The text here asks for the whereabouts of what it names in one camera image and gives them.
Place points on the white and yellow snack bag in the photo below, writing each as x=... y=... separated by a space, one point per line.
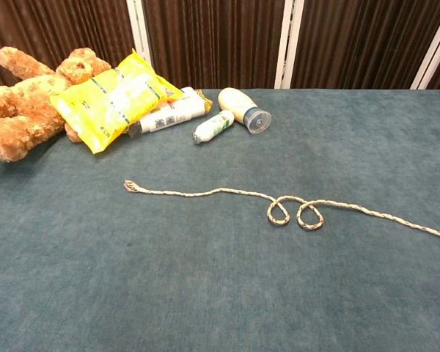
x=172 y=115

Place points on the small white green bottle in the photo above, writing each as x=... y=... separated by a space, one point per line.
x=212 y=127

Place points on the cream bottle clear cap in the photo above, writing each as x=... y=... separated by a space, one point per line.
x=234 y=100

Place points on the blue felt table cover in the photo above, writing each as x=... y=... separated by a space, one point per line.
x=220 y=286

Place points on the brown teddy bear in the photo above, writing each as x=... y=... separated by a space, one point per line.
x=22 y=106

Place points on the white screen frame post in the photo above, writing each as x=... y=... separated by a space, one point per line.
x=137 y=29
x=435 y=55
x=287 y=55

